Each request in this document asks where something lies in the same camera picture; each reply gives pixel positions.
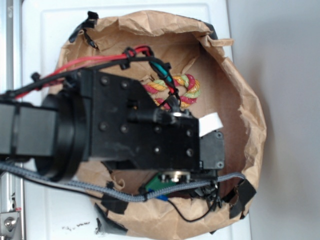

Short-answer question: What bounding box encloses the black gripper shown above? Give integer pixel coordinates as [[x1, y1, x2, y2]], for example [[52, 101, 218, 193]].
[[76, 69, 225, 173]]

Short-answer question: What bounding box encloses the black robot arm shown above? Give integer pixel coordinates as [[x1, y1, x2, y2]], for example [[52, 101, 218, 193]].
[[0, 70, 225, 181]]

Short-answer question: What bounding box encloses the black tape strip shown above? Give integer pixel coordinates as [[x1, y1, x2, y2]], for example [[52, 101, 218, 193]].
[[222, 179, 257, 219], [101, 194, 129, 215], [94, 203, 128, 236], [68, 11, 99, 49]]

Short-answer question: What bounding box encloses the white label tag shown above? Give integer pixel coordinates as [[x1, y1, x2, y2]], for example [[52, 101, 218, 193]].
[[198, 112, 224, 137]]

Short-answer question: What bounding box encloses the black tape strip lower left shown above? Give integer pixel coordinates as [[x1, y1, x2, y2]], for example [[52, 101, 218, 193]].
[[94, 203, 128, 236]]

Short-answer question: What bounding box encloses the brown paper bag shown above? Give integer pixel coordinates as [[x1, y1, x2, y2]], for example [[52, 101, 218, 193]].
[[58, 10, 267, 240]]

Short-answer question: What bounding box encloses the black tape strip lower right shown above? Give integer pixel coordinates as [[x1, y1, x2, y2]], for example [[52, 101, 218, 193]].
[[222, 179, 257, 219]]

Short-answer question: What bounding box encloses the grey braided cable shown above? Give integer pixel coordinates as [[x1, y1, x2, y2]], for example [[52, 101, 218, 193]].
[[0, 162, 247, 203]]

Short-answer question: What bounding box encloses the multicolour rope candy cane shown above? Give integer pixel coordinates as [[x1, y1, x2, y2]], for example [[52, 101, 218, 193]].
[[143, 74, 201, 110]]

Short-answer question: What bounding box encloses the red wire bundle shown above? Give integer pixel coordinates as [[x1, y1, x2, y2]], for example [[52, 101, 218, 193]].
[[39, 45, 181, 101]]

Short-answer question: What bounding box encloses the thin black wire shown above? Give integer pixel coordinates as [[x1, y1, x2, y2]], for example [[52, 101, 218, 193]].
[[166, 179, 222, 223]]

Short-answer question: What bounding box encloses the metal corner bracket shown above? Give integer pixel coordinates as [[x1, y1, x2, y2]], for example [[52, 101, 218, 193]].
[[0, 211, 22, 240]]

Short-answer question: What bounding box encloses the aluminium frame rail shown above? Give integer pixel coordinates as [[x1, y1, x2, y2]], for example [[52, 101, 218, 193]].
[[0, 0, 27, 240]]

